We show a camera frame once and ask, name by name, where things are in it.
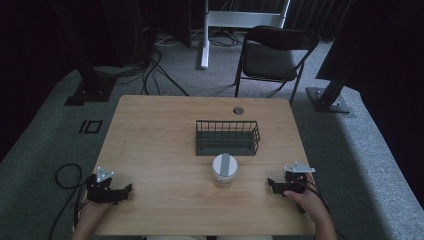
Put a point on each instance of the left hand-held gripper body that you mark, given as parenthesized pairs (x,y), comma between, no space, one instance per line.
(99,191)

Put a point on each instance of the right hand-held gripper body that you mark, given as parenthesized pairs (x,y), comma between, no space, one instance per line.
(294,182)

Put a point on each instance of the person's left hand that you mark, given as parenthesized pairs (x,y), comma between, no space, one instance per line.
(94,208)

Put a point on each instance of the person's right hand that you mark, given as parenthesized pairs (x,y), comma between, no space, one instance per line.
(308,199)

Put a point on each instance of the glass jar with white lid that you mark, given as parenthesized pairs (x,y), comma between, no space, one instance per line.
(225,170)

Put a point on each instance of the grey round table grommet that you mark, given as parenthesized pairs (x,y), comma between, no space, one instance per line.
(238,110)

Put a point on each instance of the black metal stand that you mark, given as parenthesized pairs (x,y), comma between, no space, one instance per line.
(330,96)
(90,87)

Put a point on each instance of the black folding chair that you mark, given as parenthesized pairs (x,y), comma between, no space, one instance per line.
(271,60)

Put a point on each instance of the white desk frame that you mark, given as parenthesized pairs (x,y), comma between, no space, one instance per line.
(233,19)

